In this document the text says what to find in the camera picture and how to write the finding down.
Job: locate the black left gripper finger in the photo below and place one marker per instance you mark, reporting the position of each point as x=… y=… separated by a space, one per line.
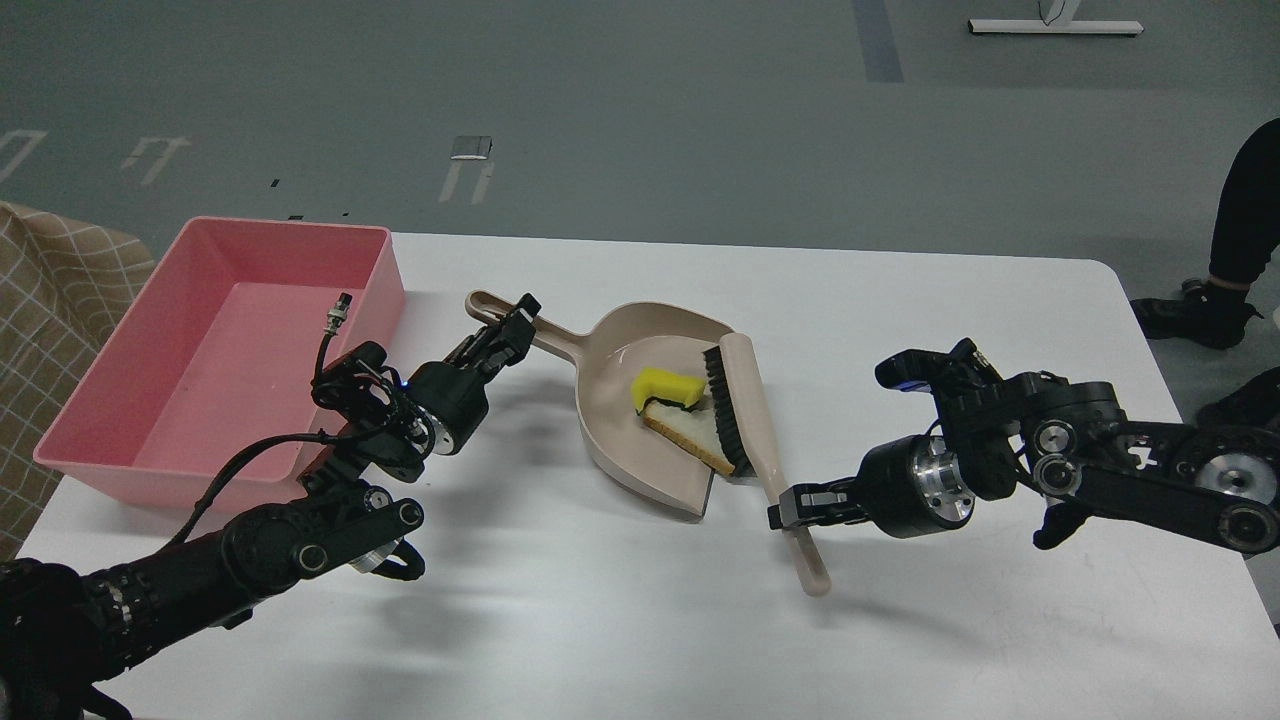
x=487 y=348
x=521 y=329

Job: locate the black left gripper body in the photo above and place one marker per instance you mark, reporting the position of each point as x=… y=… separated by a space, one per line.
x=453 y=398

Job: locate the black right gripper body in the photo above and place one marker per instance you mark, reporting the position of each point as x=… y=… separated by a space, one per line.
x=913 y=487

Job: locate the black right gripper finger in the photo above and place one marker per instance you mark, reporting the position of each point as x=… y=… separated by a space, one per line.
x=814 y=505

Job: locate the beige plastic dustpan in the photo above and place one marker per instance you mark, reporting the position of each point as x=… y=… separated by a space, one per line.
x=607 y=359

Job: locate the beige brush black bristles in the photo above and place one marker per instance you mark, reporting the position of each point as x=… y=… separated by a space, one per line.
x=745 y=428

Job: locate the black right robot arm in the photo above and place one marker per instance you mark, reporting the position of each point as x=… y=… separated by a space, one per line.
x=1071 y=443

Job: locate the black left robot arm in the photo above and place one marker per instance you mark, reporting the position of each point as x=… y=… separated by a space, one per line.
x=64 y=632

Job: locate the pink plastic bin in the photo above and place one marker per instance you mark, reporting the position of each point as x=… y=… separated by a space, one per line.
x=218 y=352

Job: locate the toast bread slice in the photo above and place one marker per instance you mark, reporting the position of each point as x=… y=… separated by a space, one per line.
x=693 y=429

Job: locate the yellow green sponge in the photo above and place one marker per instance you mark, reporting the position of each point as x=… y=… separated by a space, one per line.
x=666 y=387

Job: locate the black shoe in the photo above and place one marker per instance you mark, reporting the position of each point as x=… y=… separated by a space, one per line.
x=1255 y=404
x=1212 y=317

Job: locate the beige checkered cloth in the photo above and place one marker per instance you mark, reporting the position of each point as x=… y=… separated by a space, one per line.
x=64 y=286

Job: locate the person black leg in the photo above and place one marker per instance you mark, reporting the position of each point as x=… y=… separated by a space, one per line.
x=1246 y=230

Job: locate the white table base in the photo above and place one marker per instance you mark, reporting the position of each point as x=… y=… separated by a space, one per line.
x=1059 y=19

